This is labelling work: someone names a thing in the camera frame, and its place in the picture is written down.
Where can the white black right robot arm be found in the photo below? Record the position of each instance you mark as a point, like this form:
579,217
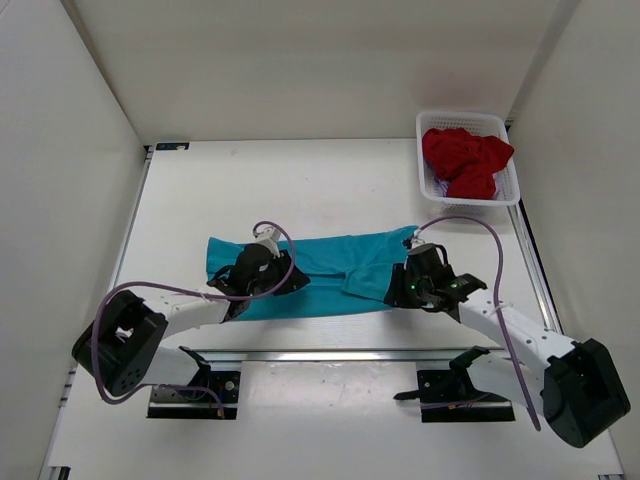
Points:
574,386

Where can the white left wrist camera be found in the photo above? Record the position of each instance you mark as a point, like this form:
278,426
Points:
269,238

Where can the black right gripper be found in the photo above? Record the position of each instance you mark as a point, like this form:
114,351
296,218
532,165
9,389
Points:
396,295

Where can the lilac garment in basket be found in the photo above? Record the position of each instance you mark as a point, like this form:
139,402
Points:
442,186

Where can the red t shirt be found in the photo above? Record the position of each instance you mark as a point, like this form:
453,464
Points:
468,161

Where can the teal polo shirt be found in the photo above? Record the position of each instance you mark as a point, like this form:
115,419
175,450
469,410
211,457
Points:
348,275

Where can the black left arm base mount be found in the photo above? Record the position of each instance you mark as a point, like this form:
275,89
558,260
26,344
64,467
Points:
219,402

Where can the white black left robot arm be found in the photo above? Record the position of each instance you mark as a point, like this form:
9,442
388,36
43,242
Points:
121,349

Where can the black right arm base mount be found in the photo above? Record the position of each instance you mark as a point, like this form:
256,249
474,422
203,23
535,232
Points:
445,397

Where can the aluminium table edge rail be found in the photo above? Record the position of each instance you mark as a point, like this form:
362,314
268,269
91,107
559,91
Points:
330,356

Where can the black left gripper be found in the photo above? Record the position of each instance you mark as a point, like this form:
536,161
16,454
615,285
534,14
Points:
295,280

